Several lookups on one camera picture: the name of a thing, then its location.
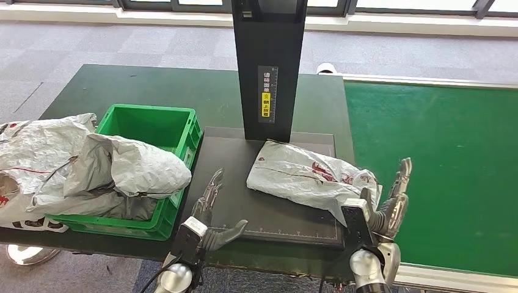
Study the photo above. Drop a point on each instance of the black yellow label sticker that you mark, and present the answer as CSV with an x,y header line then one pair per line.
x,y
268,93

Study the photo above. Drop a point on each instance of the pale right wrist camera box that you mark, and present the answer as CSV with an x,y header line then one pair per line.
x,y
356,224

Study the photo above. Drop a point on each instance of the green conveyor belt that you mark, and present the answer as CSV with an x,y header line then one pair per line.
x,y
445,141

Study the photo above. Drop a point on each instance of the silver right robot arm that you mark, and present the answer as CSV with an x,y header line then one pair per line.
x,y
366,269

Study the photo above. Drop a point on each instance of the green plastic crate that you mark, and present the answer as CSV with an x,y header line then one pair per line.
x,y
162,125

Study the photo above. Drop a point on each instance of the grey poly parcel red stain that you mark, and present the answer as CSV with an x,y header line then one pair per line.
x,y
97,206

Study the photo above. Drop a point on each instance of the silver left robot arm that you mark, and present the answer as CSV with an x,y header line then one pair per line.
x,y
174,280

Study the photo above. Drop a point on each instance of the plain grey poly parcel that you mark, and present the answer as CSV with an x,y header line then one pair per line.
x,y
295,178

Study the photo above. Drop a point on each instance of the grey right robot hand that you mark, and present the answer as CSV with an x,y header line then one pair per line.
x,y
394,214

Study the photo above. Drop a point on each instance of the black inbound scanner machine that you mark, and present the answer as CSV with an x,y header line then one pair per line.
x,y
234,194

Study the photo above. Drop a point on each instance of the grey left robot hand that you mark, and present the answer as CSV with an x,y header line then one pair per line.
x,y
204,206

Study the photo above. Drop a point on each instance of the grey poly parcel brown stain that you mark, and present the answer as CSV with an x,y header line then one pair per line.
x,y
141,166

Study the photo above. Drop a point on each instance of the chrome round stand base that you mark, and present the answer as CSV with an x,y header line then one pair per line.
x,y
28,255

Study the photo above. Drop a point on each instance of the white woven sack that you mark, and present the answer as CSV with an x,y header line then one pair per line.
x,y
32,149

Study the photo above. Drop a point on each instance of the dark green table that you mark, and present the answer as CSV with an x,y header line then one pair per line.
x,y
121,87

